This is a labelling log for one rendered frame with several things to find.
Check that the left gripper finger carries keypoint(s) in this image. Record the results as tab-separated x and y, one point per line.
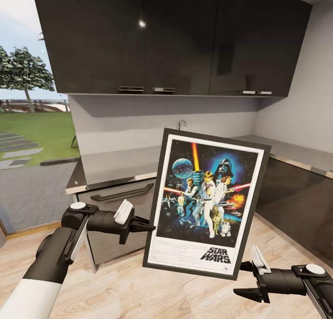
139	219
139	227

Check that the poster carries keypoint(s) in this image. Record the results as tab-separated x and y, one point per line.
205	195

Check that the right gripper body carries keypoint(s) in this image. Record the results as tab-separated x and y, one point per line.
274	282

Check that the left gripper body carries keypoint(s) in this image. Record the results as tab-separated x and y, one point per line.
109	225

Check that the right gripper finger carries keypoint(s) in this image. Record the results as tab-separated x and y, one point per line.
247	266
250	293

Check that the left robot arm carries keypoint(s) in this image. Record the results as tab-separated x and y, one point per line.
36	293

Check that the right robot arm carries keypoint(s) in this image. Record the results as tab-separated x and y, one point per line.
310	279

